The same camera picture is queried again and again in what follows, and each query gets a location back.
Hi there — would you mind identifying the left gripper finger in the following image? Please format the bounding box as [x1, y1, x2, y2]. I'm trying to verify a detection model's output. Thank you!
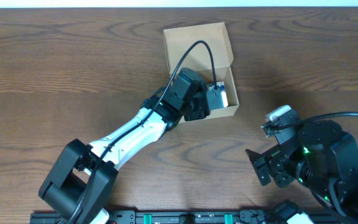
[183, 108, 211, 121]
[206, 88, 228, 110]

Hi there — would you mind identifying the blue white staples box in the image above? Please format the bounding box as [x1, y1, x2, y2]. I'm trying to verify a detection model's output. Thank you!
[208, 82, 226, 91]

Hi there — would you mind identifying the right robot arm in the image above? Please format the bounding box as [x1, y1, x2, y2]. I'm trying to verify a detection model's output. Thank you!
[246, 105, 358, 223]

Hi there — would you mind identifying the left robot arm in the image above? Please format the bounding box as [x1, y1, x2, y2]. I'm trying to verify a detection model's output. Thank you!
[39, 83, 228, 223]

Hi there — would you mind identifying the green clamp right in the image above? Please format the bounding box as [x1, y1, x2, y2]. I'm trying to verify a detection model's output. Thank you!
[224, 214, 233, 224]

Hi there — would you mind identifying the green clamp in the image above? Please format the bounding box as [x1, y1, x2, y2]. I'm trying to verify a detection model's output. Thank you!
[224, 214, 233, 224]
[143, 214, 152, 224]

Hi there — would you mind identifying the green clamp left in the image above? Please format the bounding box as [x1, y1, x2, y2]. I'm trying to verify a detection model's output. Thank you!
[143, 214, 152, 224]

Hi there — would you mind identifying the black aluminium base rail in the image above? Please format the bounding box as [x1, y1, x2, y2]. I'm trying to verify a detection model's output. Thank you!
[29, 209, 323, 224]

